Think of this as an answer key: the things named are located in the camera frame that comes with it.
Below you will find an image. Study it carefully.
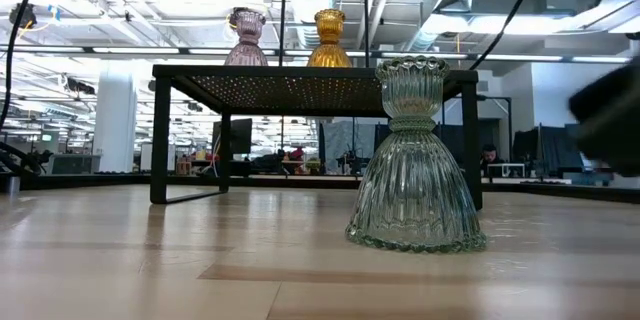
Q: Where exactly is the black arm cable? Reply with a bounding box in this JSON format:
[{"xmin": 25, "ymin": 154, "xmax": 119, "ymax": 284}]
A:
[
  {"xmin": 0, "ymin": 0, "xmax": 44, "ymax": 176},
  {"xmin": 468, "ymin": 0, "xmax": 547, "ymax": 71}
]

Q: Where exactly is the grey table corner bracket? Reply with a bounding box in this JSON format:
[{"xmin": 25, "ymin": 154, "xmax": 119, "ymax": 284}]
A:
[{"xmin": 0, "ymin": 173, "xmax": 24, "ymax": 195}]

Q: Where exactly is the thin black vertical rod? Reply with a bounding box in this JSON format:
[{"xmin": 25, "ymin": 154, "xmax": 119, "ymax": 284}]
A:
[
  {"xmin": 277, "ymin": 0, "xmax": 294, "ymax": 67},
  {"xmin": 357, "ymin": 0, "xmax": 375, "ymax": 69}
]

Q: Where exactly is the clear green ribbed glass candle holder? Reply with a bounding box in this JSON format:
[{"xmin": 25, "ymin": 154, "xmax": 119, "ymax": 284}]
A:
[{"xmin": 344, "ymin": 54, "xmax": 488, "ymax": 255}]

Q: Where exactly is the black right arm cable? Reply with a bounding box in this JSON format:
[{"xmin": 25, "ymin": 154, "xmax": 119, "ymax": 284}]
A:
[{"xmin": 468, "ymin": 0, "xmax": 547, "ymax": 71}]

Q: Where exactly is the white round column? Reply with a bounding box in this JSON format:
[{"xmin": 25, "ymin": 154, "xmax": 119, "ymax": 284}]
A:
[{"xmin": 93, "ymin": 78, "xmax": 137, "ymax": 174}]

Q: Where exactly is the black table edge rail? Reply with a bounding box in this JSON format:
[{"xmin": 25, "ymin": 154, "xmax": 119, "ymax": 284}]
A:
[{"xmin": 0, "ymin": 173, "xmax": 640, "ymax": 206}]

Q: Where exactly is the amber ribbed glass candle holder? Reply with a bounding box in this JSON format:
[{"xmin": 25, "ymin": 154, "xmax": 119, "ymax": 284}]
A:
[{"xmin": 305, "ymin": 8, "xmax": 354, "ymax": 69}]

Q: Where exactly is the person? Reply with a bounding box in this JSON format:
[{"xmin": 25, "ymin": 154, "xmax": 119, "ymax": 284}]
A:
[{"xmin": 478, "ymin": 143, "xmax": 507, "ymax": 177}]

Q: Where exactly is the pink ribbed glass candle holder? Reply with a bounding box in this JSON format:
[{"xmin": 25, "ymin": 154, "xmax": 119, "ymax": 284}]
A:
[{"xmin": 223, "ymin": 7, "xmax": 269, "ymax": 67}]

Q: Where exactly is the black computer monitor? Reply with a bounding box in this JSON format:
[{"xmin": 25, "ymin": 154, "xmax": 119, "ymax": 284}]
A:
[{"xmin": 212, "ymin": 118, "xmax": 254, "ymax": 156}]

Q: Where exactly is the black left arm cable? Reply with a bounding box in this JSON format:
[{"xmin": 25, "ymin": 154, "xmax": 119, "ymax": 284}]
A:
[{"xmin": 0, "ymin": 0, "xmax": 44, "ymax": 176}]

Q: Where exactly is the black perforated metal shelf riser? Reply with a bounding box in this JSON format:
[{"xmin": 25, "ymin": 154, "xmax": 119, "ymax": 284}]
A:
[{"xmin": 149, "ymin": 63, "xmax": 484, "ymax": 211}]

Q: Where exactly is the black ceiling-mounted device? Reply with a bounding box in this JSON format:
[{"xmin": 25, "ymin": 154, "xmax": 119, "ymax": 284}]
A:
[{"xmin": 8, "ymin": 2, "xmax": 39, "ymax": 30}]

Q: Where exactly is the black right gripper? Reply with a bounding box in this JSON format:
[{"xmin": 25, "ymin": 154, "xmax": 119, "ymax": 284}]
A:
[{"xmin": 568, "ymin": 58, "xmax": 640, "ymax": 178}]

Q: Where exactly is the grey cabinet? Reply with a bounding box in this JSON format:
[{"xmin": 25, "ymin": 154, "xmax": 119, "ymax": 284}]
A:
[{"xmin": 49, "ymin": 153, "xmax": 101, "ymax": 175}]

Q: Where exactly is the white framed box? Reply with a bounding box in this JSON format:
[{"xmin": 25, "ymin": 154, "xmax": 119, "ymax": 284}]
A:
[{"xmin": 487, "ymin": 162, "xmax": 527, "ymax": 179}]

